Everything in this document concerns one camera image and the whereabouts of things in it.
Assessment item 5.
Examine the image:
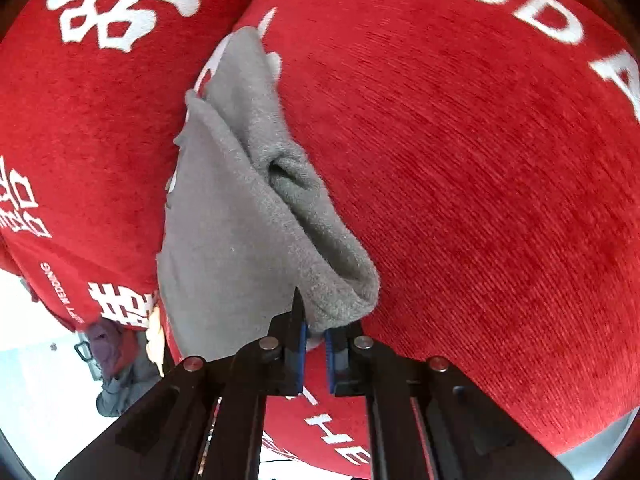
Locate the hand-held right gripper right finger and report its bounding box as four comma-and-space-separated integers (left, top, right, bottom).
324, 320, 572, 480

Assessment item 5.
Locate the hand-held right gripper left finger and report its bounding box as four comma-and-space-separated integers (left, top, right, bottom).
55, 287, 308, 480

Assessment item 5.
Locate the grey knit sweater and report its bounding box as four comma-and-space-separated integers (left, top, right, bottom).
156, 25, 382, 362

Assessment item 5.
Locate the cream cloth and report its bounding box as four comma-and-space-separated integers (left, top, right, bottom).
146, 305, 167, 378

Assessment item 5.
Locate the grey jacket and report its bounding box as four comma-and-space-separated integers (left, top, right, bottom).
95, 352, 163, 418

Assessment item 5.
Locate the purple cloth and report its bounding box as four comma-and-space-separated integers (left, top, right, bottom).
87, 317, 140, 378

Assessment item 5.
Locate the red printed sofa cover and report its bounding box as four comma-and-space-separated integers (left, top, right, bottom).
0, 0, 640, 478

